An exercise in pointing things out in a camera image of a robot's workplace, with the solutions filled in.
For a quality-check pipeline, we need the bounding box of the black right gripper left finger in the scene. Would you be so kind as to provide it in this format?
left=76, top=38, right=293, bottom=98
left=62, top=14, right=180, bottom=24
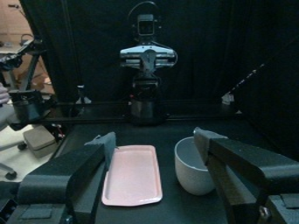
left=16, top=131, right=117, bottom=224

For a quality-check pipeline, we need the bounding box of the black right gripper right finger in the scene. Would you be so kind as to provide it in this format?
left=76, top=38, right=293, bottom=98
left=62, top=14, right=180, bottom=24
left=192, top=126, right=299, bottom=224

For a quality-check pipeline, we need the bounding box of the grey bowl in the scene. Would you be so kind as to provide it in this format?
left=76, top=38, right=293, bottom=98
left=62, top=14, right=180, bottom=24
left=172, top=136, right=217, bottom=196

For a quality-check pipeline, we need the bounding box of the person's hand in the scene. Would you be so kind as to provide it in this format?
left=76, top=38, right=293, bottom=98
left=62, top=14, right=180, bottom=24
left=0, top=82, right=10, bottom=105

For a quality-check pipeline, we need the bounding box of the office chair base with wheels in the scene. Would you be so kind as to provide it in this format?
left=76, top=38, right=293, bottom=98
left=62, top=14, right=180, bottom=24
left=0, top=140, right=29, bottom=180

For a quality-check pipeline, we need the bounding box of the beige box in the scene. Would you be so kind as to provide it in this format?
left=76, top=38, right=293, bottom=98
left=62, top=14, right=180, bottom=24
left=22, top=125, right=61, bottom=159

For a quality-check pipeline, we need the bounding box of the black cloth curtain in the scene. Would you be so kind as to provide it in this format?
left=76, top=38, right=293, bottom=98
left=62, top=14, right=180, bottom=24
left=18, top=0, right=299, bottom=160

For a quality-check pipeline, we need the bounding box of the pink rectangular tray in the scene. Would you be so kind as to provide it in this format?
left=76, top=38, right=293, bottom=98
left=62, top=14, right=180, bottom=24
left=100, top=144, right=164, bottom=207

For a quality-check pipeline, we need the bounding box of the white clamp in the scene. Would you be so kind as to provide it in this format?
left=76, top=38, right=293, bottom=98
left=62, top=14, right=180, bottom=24
left=74, top=84, right=93, bottom=105

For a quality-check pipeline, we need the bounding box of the white tag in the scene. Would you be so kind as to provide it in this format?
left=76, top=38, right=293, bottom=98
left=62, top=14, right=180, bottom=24
left=220, top=92, right=236, bottom=105

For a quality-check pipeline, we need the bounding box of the black box device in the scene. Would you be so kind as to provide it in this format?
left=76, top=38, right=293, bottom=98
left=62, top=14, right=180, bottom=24
left=8, top=89, right=56, bottom=131

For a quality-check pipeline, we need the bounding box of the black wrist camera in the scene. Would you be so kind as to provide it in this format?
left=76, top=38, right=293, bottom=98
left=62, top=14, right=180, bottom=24
left=130, top=12, right=162, bottom=38

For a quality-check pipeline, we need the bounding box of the black frame rail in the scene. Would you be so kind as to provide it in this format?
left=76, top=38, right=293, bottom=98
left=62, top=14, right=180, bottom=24
left=45, top=100, right=244, bottom=123

